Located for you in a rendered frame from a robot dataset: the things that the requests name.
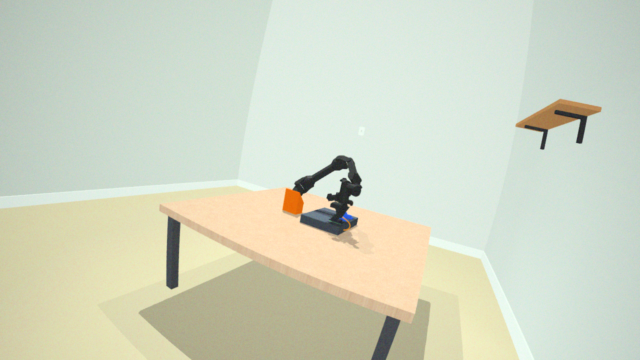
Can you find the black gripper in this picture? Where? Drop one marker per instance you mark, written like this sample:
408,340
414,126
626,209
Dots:
341,206

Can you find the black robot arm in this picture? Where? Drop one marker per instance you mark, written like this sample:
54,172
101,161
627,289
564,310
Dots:
351,187

